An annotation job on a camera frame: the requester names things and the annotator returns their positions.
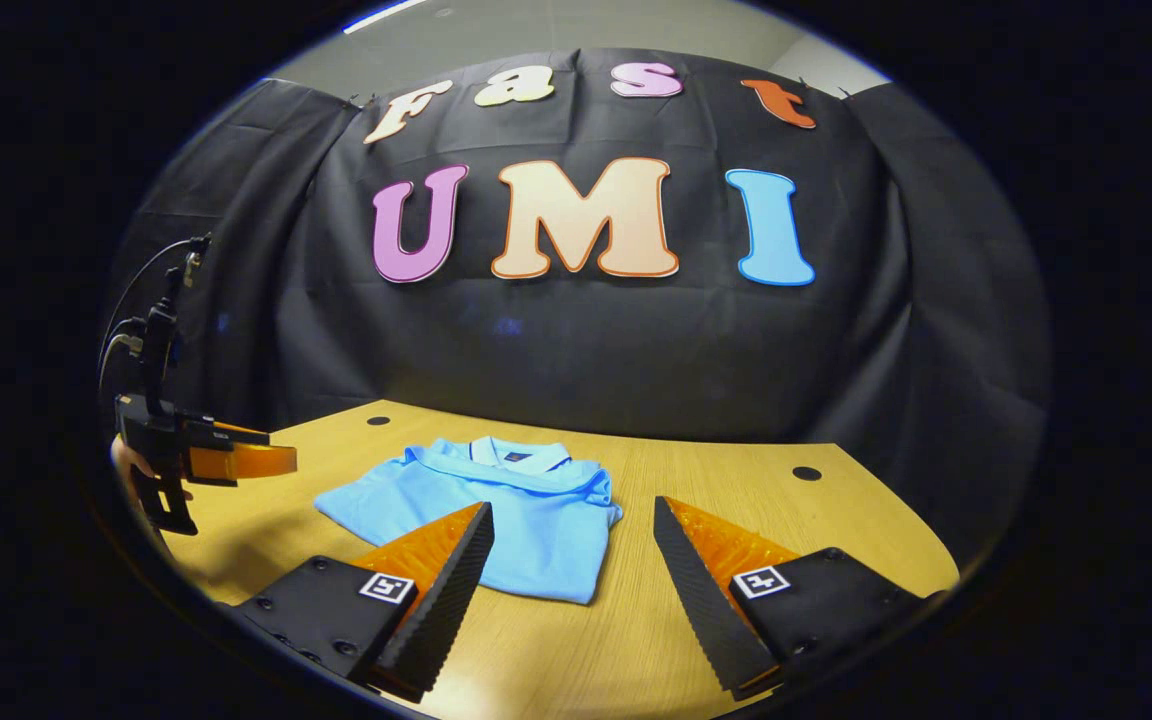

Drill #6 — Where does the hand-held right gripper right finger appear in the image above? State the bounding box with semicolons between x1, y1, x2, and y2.
652;495;947;702

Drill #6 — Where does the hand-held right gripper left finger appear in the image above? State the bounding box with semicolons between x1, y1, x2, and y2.
226;501;497;704

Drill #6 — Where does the light blue T-shirt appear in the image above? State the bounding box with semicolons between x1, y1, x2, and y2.
313;436;625;606

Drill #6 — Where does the black backdrop cloth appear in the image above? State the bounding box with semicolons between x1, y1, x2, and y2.
101;45;1052;561

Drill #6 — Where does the thin grey gripper cable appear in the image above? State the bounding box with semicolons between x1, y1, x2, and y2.
99;236;209;396

